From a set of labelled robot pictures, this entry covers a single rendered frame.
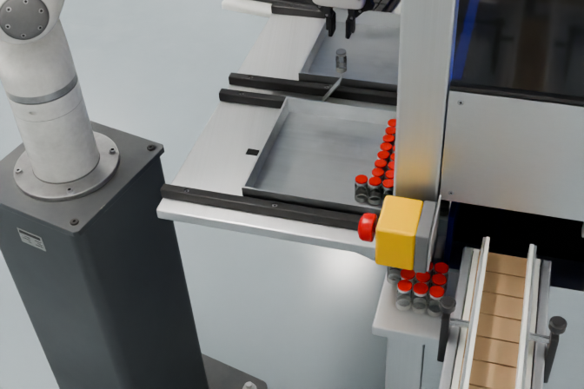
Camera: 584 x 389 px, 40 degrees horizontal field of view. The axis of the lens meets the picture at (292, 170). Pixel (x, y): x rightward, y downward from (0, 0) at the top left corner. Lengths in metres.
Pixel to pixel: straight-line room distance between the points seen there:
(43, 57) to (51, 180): 0.24
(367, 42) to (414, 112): 0.68
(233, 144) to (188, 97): 1.67
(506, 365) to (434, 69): 0.38
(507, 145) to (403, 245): 0.19
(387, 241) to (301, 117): 0.48
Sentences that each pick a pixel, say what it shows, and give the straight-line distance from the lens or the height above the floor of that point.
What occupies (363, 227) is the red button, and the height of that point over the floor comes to 1.01.
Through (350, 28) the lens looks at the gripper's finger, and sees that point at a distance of 1.56.
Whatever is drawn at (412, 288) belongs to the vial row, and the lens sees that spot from 1.17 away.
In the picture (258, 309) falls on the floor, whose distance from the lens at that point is 2.32.
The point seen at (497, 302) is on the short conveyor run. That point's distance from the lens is 1.14.
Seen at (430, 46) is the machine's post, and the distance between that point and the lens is 0.99.
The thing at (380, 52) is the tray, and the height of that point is 0.88.
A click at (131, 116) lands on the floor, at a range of 3.08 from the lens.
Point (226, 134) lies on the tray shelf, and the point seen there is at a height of 0.88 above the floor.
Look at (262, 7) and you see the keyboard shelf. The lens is 2.02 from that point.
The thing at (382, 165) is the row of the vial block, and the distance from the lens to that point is 1.32.
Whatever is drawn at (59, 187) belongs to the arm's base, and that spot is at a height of 0.87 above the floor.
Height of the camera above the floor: 1.79
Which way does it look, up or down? 41 degrees down
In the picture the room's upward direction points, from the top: 4 degrees counter-clockwise
